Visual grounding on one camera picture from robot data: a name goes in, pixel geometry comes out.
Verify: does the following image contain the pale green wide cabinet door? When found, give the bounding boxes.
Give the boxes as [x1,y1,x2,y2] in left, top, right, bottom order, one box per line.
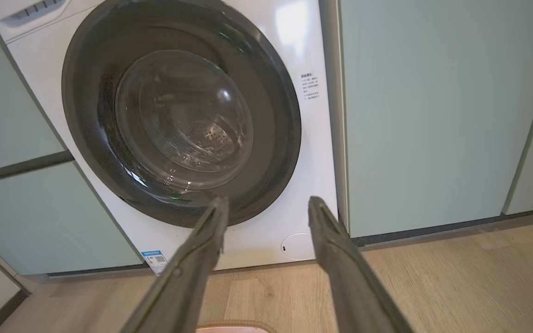
[340,0,533,239]

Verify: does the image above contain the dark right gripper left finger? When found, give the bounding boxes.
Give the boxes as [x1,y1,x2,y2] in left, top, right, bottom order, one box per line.
[120,196,229,333]

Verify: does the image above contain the white detergent drawer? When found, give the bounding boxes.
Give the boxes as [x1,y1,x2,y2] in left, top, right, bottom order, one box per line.
[0,0,106,45]

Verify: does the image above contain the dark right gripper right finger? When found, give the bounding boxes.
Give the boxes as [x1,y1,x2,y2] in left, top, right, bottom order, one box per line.
[308,196,414,333]

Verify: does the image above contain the white front-load washing machine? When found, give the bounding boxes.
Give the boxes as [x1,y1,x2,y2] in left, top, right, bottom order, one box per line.
[0,0,342,278]

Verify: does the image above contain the pale green tall cabinet door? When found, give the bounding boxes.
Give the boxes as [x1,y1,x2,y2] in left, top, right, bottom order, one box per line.
[0,161,143,276]

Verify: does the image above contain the round white filter cover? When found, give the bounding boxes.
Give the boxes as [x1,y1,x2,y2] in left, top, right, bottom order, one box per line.
[280,233,316,260]

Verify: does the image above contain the blue energy label sticker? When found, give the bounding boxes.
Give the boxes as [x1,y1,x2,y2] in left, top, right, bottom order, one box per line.
[141,250,170,277]

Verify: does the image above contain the white perforated laundry basket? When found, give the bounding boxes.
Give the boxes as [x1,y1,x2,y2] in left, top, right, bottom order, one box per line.
[194,320,277,333]

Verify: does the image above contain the round black washer door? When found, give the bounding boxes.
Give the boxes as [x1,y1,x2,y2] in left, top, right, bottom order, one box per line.
[62,0,302,228]

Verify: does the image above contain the small printed text sticker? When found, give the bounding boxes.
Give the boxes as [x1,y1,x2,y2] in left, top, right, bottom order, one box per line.
[300,72,321,101]

